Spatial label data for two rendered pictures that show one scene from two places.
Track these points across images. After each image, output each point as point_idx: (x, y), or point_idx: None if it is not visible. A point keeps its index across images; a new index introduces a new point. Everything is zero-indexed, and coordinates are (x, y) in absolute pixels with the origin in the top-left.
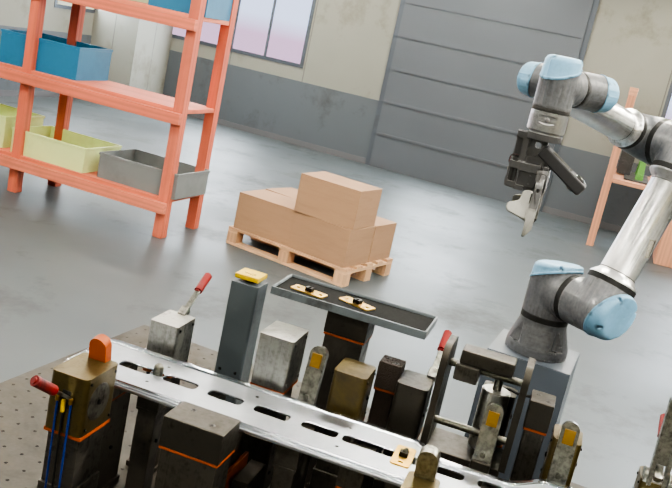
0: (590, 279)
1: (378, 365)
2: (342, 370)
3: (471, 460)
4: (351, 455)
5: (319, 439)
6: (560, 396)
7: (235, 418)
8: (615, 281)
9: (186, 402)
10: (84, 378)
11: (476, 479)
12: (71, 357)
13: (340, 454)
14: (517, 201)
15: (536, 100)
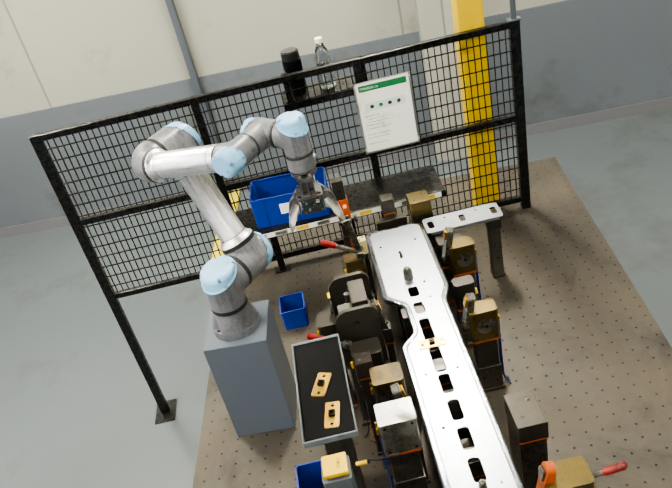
0: (248, 246)
1: (372, 364)
2: (399, 375)
3: (391, 328)
4: (459, 357)
5: (459, 376)
6: (272, 313)
7: (504, 398)
8: (252, 231)
9: (518, 425)
10: (581, 459)
11: (418, 314)
12: None
13: (464, 361)
14: (333, 208)
15: (306, 151)
